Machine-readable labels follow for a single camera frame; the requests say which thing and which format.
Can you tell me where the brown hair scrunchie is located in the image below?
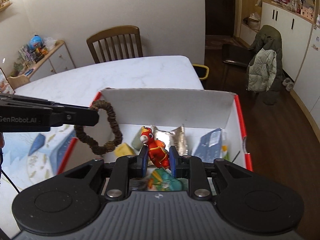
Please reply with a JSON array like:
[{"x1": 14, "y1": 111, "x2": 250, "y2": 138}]
[{"x1": 74, "y1": 100, "x2": 123, "y2": 155}]

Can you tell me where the grey green glasses case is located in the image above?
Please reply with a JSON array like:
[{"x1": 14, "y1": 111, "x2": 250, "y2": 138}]
[{"x1": 131, "y1": 130, "x2": 144, "y2": 151}]

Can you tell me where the silver foil snack packet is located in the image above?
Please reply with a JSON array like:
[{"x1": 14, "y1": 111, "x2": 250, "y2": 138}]
[{"x1": 151, "y1": 126, "x2": 188, "y2": 156}]

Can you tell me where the orange plush horse keychain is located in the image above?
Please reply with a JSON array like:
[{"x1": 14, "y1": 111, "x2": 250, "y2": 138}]
[{"x1": 140, "y1": 126, "x2": 170, "y2": 170}]

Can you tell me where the blue white snack pouch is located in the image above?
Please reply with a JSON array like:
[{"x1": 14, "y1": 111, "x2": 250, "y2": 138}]
[{"x1": 191, "y1": 128, "x2": 229, "y2": 163}]

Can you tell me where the person left hand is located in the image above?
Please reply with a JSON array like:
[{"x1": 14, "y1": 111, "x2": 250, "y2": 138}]
[{"x1": 0, "y1": 132, "x2": 5, "y2": 165}]

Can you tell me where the red snack bag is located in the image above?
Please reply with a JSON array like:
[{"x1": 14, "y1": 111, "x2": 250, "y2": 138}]
[{"x1": 0, "y1": 68, "x2": 15, "y2": 94}]

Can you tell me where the light wooden child chair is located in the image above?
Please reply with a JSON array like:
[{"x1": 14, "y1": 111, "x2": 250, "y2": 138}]
[{"x1": 7, "y1": 75, "x2": 30, "y2": 90}]

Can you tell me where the red white cardboard box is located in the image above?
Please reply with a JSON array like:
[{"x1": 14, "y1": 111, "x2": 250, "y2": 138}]
[{"x1": 56, "y1": 87, "x2": 254, "y2": 196}]

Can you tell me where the white sideboard cabinet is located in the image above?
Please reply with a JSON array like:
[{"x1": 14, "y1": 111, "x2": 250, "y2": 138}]
[{"x1": 20, "y1": 40, "x2": 76, "y2": 82}]

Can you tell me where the blue globe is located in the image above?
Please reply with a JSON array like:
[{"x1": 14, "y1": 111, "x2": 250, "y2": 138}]
[{"x1": 28, "y1": 35, "x2": 44, "y2": 51}]

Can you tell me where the brown wooden chair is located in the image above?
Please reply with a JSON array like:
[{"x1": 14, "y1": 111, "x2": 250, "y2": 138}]
[{"x1": 86, "y1": 25, "x2": 143, "y2": 63}]

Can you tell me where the green jacket on chair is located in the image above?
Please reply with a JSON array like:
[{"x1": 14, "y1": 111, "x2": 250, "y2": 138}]
[{"x1": 247, "y1": 25, "x2": 283, "y2": 106}]

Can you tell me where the dark entrance door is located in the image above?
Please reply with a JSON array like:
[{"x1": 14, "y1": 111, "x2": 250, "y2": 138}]
[{"x1": 205, "y1": 0, "x2": 235, "y2": 36}]

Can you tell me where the wooden wall shelf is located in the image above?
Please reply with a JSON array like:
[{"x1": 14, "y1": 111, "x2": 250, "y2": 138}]
[{"x1": 0, "y1": 0, "x2": 12, "y2": 12}]

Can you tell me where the white wall cabinet unit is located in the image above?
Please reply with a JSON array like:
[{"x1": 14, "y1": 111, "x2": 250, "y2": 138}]
[{"x1": 235, "y1": 0, "x2": 320, "y2": 140}]

